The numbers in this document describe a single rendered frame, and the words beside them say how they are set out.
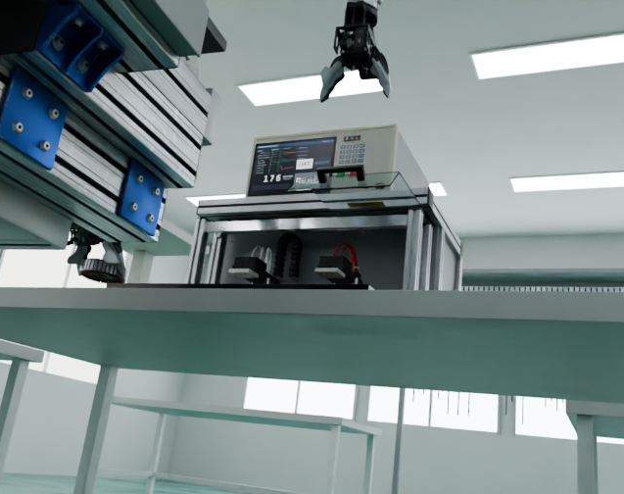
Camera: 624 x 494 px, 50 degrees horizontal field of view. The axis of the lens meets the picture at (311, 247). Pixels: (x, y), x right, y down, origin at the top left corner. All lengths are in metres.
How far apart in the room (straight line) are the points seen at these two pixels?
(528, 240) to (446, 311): 7.15
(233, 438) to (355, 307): 7.77
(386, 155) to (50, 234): 1.04
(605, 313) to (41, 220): 0.86
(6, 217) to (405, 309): 0.67
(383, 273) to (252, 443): 7.14
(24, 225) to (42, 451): 6.76
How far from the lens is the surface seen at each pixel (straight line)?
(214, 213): 1.91
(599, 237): 8.28
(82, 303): 1.58
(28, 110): 0.83
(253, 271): 1.71
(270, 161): 1.93
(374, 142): 1.82
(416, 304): 1.20
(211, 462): 9.10
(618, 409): 2.50
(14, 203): 0.94
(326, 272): 1.61
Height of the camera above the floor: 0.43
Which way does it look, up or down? 18 degrees up
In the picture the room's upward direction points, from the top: 7 degrees clockwise
